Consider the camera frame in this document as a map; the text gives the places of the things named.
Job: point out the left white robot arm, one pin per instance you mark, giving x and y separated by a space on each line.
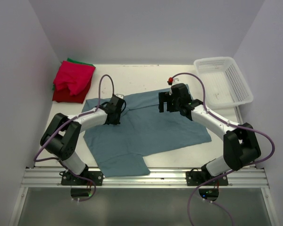
61 136

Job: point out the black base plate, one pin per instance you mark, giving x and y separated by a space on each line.
70 180
195 177

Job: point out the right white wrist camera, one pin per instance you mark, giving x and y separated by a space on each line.
171 82

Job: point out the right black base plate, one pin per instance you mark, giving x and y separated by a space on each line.
195 177

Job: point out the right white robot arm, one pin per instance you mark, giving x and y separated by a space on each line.
240 146

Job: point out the aluminium mounting rail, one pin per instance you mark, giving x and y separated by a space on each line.
46 177

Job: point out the red folded t shirt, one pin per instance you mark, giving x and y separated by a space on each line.
65 97

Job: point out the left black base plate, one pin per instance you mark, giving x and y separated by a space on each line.
70 180

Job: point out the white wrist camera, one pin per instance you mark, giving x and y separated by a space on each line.
171 82
119 96

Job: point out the blue-grey t shirt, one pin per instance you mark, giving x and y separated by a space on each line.
119 149

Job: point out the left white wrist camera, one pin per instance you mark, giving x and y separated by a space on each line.
119 96

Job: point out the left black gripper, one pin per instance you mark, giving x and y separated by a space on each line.
117 120

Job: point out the white plastic basket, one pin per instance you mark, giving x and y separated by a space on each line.
224 83

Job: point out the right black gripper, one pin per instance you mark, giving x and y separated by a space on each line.
164 97

